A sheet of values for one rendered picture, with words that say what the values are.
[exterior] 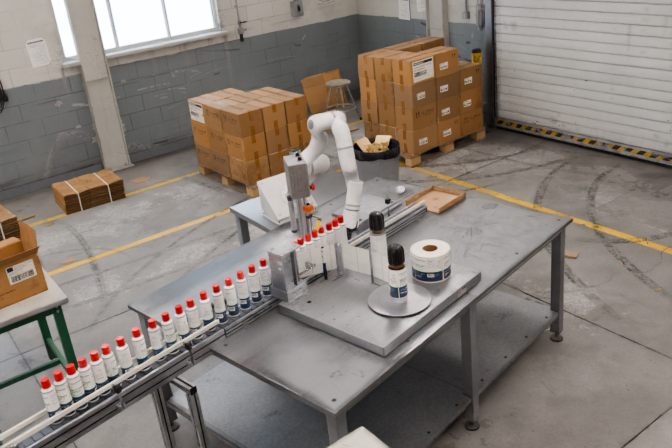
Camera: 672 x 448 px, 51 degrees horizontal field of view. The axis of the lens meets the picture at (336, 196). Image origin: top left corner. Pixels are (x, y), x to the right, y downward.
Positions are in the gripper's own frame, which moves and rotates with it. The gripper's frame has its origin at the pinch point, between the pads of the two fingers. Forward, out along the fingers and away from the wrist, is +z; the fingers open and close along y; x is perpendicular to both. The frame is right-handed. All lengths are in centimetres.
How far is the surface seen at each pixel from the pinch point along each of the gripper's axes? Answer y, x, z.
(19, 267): -133, -124, 41
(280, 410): 4, -42, 92
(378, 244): 30.7, -11.8, -3.1
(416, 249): 53, -9, -5
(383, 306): 58, -37, 19
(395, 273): 62, -37, 2
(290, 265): 15, -60, 8
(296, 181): -2, -45, -31
